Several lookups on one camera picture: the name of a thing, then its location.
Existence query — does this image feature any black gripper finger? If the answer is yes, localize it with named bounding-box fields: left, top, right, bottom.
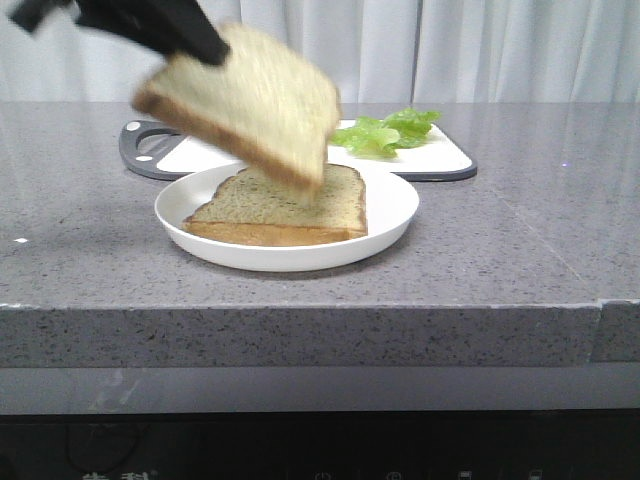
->
left=7, top=0, right=232, bottom=67

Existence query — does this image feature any bread slice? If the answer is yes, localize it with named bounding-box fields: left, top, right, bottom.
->
left=182, top=164, right=368, bottom=247
left=132, top=23, right=341, bottom=197

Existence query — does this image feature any green lettuce leaf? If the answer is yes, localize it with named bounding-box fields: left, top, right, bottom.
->
left=330, top=107, right=441, bottom=160

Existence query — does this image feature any white grey cutting board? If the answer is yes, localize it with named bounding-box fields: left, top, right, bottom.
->
left=119, top=120, right=477, bottom=182

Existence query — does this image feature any white curtain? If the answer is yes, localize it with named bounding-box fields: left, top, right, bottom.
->
left=1, top=1, right=639, bottom=103

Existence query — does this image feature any white round plate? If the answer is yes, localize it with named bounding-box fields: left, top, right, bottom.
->
left=154, top=162, right=420, bottom=272

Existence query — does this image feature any black induction cooktop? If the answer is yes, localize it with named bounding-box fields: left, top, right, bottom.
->
left=1, top=410, right=639, bottom=479

